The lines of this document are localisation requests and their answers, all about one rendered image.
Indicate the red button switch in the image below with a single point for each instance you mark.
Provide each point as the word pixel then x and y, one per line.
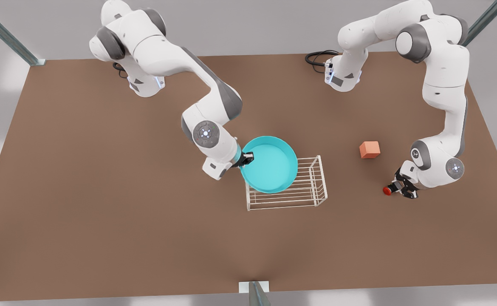
pixel 387 190

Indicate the turquoise round plate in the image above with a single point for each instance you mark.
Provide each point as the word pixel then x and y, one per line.
pixel 269 165

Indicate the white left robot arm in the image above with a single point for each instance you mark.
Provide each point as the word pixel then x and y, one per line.
pixel 444 76

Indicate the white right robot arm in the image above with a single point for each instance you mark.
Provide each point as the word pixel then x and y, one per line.
pixel 163 51

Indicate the orange cube block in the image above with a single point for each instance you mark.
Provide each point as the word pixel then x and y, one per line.
pixel 369 149

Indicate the silver frame post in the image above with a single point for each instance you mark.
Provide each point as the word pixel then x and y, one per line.
pixel 484 19
pixel 6 36
pixel 257 293

